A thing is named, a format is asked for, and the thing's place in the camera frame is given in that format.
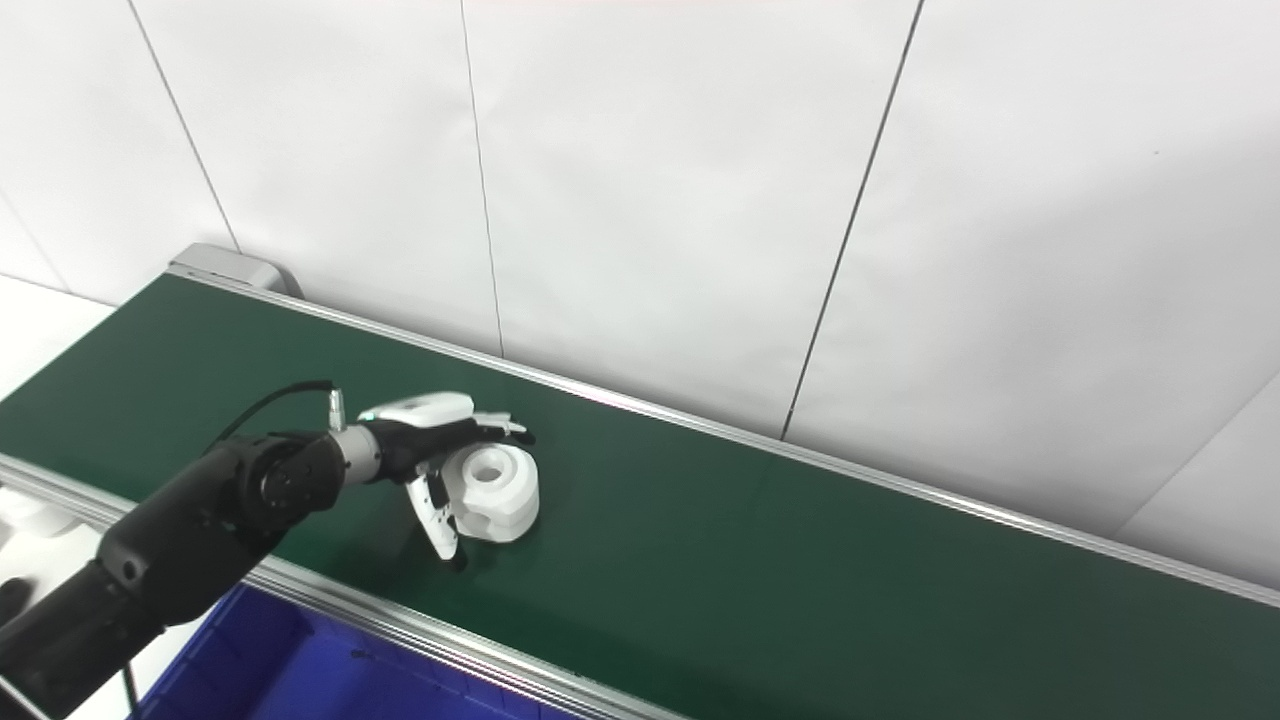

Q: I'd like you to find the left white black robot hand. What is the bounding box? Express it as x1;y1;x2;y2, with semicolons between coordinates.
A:
357;391;537;573

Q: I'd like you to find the white cylindrical plastic part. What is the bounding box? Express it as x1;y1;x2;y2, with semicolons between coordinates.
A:
440;443;542;545

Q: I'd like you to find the blue plastic bin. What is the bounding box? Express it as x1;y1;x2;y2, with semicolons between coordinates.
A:
130;584;603;720

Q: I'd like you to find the green conveyor belt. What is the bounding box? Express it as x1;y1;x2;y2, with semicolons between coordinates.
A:
0;274;1280;720

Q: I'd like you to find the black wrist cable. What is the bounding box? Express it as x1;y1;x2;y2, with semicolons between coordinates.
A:
204;379;348;453

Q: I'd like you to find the aluminium conveyor side rail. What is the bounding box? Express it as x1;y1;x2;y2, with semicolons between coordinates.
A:
165;262;1280;610
0;454;693;720

